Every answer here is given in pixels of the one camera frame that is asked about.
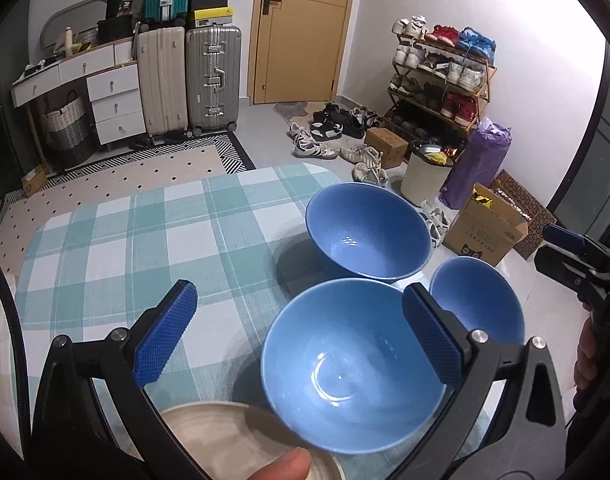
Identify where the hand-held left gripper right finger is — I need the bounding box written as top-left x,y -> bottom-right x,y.
402,282 -> 568,461

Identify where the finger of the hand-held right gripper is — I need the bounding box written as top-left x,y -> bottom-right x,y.
542,224 -> 595,257
534,249 -> 592,292

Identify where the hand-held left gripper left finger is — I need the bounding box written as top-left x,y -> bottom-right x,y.
32,279 -> 198,441

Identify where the blue bowl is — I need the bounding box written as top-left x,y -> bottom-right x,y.
429,256 -> 526,346
305,182 -> 433,281
261,278 -> 448,457

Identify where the cream plate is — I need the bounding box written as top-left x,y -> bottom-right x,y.
157,401 -> 346,480

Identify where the person's right hand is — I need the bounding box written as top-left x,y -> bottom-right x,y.
574,317 -> 599,392

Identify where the person's left hand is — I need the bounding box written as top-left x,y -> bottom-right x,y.
237,447 -> 313,480

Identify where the patterned flat board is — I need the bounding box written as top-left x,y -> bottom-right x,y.
490,170 -> 557,261

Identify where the large open cardboard box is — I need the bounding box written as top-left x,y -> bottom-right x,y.
442,183 -> 530,267

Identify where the purple bag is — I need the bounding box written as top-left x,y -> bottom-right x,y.
439,117 -> 513,211

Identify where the beige trash bin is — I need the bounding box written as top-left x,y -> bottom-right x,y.
400,141 -> 458,206

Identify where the beige dotted rug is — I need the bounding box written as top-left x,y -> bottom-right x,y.
0,132 -> 258,261

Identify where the wooden shoe rack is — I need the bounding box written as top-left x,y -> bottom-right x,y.
387,35 -> 498,153

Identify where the brown cardboard box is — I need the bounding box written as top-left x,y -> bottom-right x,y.
364,127 -> 410,170

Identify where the small cardboard box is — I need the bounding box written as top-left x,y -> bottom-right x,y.
22,167 -> 48,198

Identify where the shoe rack with shoes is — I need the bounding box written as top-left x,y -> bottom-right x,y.
390,15 -> 497,128

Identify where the scattered pile of shoes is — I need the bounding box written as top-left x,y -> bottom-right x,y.
287,102 -> 451,248

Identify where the woven laundry basket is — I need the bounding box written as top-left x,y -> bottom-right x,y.
42,90 -> 94,154

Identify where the white vanity desk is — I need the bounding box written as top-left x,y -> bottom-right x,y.
11,35 -> 146,153

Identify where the beige suitcase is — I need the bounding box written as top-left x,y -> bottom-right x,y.
136,25 -> 190,138

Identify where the grey door mat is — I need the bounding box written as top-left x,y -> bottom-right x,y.
274,101 -> 311,124

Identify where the silver suitcase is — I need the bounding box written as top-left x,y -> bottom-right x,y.
185,25 -> 243,136

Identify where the yellow black shoe box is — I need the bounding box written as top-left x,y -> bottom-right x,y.
191,8 -> 234,29

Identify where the black bag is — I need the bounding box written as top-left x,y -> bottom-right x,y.
97,0 -> 136,44

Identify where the wooden door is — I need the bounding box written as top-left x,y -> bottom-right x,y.
247,0 -> 361,106

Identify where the arched grey mirror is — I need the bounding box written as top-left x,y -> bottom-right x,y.
39,0 -> 108,51

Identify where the black cable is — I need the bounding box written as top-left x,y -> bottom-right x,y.
0,240 -> 33,441

